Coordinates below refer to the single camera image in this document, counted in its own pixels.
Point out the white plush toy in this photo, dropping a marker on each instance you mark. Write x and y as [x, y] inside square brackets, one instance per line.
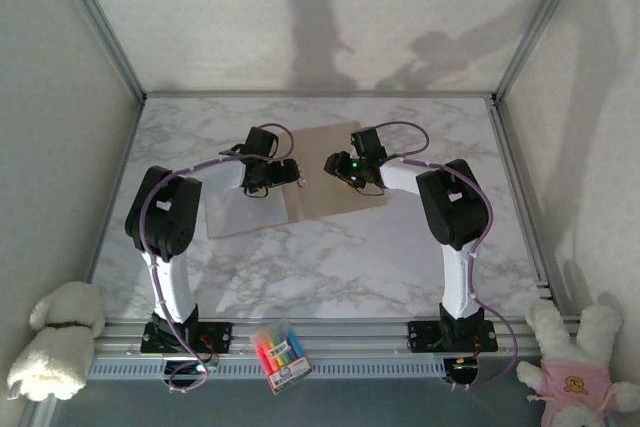
[50, 357]

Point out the brown paper folder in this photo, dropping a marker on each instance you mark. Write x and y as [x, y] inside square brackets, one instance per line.
[320, 197]

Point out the pack of coloured highlighters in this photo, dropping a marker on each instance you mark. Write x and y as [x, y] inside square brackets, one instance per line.
[280, 352]

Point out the aluminium frame post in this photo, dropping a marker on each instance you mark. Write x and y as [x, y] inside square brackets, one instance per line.
[537, 22]
[100, 22]

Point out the white plush rabbit pink outfit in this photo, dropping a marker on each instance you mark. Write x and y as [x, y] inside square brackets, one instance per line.
[575, 382]

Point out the white paper sheet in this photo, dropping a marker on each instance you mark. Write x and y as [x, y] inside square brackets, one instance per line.
[250, 212]

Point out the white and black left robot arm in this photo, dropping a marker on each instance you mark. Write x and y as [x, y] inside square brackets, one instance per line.
[165, 217]

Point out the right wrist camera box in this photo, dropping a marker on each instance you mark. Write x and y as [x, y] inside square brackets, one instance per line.
[369, 143]

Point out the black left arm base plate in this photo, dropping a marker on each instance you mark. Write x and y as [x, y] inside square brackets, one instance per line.
[220, 334]

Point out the metal cabinet hinge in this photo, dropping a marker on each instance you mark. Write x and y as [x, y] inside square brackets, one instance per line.
[300, 172]

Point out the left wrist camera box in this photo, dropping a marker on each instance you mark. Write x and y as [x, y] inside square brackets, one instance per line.
[261, 142]

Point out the aluminium table edge rail long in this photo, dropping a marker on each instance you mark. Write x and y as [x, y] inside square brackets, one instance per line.
[320, 95]

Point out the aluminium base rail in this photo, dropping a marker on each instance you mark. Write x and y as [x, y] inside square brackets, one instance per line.
[350, 342]

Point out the aluminium table side rail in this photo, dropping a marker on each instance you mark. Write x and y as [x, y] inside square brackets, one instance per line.
[501, 137]
[123, 162]

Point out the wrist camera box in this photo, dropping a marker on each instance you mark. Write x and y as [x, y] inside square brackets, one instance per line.
[261, 142]
[369, 143]

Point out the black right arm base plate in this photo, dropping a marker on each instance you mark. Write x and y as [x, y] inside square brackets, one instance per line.
[422, 337]

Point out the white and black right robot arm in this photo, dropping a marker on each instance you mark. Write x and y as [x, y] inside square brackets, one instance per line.
[455, 207]

